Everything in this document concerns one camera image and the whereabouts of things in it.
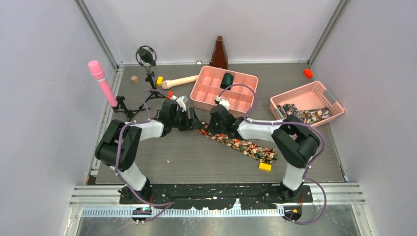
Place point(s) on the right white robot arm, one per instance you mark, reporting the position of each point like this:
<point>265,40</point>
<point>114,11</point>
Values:
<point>298,143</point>

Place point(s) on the yellow cube block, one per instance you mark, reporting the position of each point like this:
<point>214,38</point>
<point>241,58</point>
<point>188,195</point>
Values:
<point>159,81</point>

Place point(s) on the pink divided organizer tray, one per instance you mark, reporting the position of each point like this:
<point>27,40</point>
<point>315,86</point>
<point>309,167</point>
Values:
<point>235,87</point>

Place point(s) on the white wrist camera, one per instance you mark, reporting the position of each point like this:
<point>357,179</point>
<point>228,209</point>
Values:
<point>221,101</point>
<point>182,100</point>

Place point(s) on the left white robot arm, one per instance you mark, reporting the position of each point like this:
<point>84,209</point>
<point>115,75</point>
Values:
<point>118,147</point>

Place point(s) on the wooden cube block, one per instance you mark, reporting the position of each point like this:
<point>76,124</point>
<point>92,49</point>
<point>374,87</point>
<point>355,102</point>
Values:
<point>134,79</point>

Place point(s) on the red block far corner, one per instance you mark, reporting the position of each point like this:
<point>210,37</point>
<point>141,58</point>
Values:
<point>307,73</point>

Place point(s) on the floral patterned necktie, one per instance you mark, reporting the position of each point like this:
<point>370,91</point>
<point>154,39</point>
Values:
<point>248,148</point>

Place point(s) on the yellow block near front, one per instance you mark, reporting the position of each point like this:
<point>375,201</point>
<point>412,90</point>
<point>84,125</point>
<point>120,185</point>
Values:
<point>265,167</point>

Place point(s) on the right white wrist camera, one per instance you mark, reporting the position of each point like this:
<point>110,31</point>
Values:
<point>221,101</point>

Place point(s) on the black microphone with tripod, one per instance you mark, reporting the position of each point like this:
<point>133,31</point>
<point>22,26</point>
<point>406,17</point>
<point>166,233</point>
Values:
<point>146,57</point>

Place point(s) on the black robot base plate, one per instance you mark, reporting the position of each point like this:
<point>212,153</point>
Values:
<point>216,196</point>

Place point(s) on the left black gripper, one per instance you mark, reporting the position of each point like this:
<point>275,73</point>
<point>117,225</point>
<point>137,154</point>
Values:
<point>192,123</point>

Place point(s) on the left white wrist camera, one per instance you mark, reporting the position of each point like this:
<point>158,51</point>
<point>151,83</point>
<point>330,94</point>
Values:
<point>182,100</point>

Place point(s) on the dark green rolled tie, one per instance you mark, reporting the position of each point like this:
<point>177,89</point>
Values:
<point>227,81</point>

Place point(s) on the pink perforated basket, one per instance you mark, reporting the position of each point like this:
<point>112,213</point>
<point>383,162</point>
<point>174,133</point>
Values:
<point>313,95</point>

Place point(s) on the patterned ties in basket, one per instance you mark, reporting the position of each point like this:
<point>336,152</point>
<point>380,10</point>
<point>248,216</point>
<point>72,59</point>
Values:
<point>311,116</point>

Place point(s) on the brown wooden metronome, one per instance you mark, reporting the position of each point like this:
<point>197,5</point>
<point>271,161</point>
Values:
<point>219,56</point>

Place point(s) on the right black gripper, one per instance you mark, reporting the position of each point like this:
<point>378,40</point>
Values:
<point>212,130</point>

